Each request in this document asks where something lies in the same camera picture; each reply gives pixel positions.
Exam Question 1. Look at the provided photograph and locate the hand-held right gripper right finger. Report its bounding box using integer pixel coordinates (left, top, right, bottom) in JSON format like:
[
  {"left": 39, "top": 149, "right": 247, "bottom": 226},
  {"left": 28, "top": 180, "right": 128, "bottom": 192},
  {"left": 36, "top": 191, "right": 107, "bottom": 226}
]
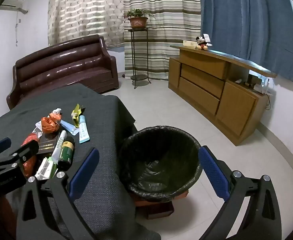
[{"left": 198, "top": 145, "right": 283, "bottom": 240}]

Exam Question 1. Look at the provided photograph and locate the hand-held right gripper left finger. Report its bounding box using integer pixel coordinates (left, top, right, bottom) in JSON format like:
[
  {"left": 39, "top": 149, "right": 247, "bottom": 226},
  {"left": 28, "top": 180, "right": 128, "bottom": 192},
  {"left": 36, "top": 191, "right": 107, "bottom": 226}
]
[{"left": 16, "top": 147, "right": 100, "bottom": 240}]

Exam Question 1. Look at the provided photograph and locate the red plastic wrapper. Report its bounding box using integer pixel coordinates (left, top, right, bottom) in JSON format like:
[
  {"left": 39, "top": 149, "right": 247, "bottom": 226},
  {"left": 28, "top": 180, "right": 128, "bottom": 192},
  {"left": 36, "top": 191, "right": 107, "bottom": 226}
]
[{"left": 22, "top": 134, "right": 38, "bottom": 178}]

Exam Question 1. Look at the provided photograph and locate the dark cigarette box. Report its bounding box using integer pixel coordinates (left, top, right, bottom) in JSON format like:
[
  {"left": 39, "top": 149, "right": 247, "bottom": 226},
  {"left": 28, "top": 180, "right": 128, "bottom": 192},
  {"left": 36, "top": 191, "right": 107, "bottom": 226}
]
[{"left": 35, "top": 130, "right": 62, "bottom": 158}]

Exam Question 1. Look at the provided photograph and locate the white paper scrap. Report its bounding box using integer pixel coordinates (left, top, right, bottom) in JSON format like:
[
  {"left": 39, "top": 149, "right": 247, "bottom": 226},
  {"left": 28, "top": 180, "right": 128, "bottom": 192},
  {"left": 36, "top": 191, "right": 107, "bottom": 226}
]
[{"left": 32, "top": 121, "right": 44, "bottom": 140}]

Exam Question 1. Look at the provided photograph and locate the dark green bottle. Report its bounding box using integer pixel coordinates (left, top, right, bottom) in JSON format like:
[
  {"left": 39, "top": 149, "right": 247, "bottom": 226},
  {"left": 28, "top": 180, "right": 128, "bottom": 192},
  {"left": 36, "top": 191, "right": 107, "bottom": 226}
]
[{"left": 57, "top": 136, "right": 75, "bottom": 172}]

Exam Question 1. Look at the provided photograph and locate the white tube green print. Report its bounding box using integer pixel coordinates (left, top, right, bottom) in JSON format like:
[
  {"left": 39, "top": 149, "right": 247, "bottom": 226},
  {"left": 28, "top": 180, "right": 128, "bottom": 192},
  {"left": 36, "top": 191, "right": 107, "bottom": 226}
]
[{"left": 51, "top": 130, "right": 67, "bottom": 159}]

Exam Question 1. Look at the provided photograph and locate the orange plastic bag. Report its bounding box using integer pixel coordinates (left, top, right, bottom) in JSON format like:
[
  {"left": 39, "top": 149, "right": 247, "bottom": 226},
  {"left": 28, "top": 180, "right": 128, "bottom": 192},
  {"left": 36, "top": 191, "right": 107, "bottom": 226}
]
[{"left": 41, "top": 112, "right": 62, "bottom": 133}]

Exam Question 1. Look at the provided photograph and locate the light blue toothpaste tube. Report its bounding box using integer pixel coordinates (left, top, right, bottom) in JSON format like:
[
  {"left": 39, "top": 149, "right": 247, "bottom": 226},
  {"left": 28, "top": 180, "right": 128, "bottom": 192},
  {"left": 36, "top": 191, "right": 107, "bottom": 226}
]
[{"left": 79, "top": 115, "right": 90, "bottom": 144}]

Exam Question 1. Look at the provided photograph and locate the blue and white packet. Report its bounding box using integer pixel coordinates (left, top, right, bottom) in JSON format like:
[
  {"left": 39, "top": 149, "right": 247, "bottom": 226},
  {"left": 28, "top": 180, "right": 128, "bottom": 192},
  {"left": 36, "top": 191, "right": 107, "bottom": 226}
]
[{"left": 60, "top": 119, "right": 80, "bottom": 134}]

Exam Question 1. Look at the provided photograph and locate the bin with black bag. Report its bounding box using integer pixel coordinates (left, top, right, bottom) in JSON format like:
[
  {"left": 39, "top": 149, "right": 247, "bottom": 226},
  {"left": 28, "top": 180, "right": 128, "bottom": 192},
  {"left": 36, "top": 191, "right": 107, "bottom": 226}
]
[{"left": 119, "top": 126, "right": 203, "bottom": 202}]

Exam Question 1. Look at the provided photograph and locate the yellow wrapper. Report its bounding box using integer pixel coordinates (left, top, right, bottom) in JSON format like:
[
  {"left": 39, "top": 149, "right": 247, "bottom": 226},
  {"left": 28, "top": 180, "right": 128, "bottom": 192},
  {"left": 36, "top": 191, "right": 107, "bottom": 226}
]
[{"left": 72, "top": 103, "right": 85, "bottom": 128}]

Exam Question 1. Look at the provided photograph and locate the dark grey tablecloth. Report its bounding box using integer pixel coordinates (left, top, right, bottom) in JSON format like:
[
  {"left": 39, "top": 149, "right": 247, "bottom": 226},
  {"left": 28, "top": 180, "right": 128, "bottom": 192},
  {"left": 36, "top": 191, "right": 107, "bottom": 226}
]
[{"left": 0, "top": 84, "right": 162, "bottom": 240}]

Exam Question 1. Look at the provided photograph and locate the red wooden stool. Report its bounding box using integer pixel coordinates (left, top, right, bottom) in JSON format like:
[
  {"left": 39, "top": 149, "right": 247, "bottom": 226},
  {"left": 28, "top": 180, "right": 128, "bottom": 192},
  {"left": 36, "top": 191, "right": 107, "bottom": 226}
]
[{"left": 134, "top": 190, "right": 189, "bottom": 220}]

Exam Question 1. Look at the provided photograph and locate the wooden cabinet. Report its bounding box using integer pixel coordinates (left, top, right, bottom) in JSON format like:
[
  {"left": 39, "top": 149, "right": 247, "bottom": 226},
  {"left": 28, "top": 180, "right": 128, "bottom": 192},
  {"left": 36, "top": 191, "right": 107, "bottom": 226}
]
[{"left": 168, "top": 44, "right": 278, "bottom": 147}]

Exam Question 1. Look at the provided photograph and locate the brown leather sofa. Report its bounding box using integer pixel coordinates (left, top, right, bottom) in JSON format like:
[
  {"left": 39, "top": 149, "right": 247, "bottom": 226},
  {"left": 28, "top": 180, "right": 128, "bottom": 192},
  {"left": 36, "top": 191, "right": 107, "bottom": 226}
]
[{"left": 6, "top": 34, "right": 119, "bottom": 110}]

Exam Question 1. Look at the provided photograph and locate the white router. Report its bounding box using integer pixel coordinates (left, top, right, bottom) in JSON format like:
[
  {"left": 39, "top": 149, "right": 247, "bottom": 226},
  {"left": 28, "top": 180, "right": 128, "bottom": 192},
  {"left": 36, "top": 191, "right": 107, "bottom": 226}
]
[{"left": 254, "top": 78, "right": 270, "bottom": 94}]

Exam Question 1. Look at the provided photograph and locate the metal plant stand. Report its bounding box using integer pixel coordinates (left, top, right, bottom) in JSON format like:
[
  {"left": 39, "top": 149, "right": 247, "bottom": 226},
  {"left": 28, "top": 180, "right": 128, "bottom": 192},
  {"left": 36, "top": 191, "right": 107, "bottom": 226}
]
[{"left": 127, "top": 27, "right": 152, "bottom": 90}]

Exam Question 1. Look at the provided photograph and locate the mouse plush toy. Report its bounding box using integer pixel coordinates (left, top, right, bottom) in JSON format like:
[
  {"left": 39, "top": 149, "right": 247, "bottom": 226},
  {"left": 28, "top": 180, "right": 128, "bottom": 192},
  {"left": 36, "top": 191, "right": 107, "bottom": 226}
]
[{"left": 195, "top": 35, "right": 213, "bottom": 51}]

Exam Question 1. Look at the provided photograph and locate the white air conditioner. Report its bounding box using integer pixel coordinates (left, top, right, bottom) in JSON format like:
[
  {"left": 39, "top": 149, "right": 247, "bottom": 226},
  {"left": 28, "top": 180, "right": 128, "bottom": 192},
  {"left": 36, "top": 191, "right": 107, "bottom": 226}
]
[{"left": 0, "top": 0, "right": 28, "bottom": 14}]

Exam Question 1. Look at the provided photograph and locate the striped curtain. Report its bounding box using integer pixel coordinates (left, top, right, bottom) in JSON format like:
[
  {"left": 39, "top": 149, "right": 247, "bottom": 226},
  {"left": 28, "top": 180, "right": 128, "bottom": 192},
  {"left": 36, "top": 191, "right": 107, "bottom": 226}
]
[{"left": 123, "top": 0, "right": 202, "bottom": 81}]

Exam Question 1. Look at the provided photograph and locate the blue curtain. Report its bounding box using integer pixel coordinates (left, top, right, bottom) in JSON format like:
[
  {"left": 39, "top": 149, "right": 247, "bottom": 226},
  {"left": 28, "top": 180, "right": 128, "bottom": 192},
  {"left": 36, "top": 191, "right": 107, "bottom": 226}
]
[{"left": 200, "top": 0, "right": 293, "bottom": 82}]

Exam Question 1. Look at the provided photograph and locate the beige patterned curtain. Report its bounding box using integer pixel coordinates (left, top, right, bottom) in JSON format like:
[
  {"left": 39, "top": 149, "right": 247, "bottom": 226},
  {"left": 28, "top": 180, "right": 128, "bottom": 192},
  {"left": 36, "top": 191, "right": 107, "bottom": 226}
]
[{"left": 48, "top": 0, "right": 125, "bottom": 49}]

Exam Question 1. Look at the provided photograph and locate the potted plant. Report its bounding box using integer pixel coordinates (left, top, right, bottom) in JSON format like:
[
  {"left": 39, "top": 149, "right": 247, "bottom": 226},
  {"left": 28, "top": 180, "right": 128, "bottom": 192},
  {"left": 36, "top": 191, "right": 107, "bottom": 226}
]
[{"left": 124, "top": 9, "right": 155, "bottom": 29}]

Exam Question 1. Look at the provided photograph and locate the router cable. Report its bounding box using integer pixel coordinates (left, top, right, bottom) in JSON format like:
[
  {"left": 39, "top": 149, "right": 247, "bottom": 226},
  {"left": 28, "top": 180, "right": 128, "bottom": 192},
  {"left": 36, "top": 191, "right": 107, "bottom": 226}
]
[{"left": 264, "top": 92, "right": 273, "bottom": 110}]

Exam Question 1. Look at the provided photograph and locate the wall cable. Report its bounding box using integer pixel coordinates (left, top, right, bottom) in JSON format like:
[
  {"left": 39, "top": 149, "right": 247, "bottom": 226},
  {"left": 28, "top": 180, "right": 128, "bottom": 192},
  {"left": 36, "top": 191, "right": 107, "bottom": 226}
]
[{"left": 15, "top": 12, "right": 20, "bottom": 47}]

